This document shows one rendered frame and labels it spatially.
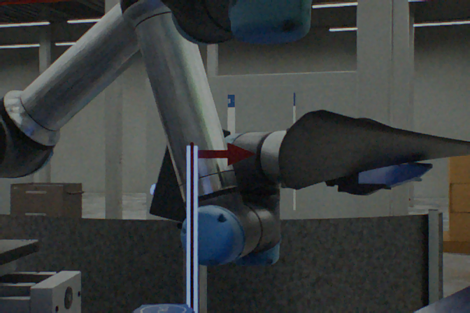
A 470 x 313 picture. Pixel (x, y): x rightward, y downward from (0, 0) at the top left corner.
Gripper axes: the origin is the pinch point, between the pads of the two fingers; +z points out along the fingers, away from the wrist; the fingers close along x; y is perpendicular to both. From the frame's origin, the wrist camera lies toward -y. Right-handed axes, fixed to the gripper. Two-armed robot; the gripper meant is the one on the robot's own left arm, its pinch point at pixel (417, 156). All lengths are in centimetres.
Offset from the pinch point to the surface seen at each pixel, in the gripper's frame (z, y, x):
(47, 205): -633, 240, 28
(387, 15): -258, 317, -137
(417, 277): -115, 168, 31
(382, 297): -119, 151, 39
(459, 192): -416, 680, -29
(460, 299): 7.0, -1.1, 14.5
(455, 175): -420, 674, -50
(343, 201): -398, 443, -2
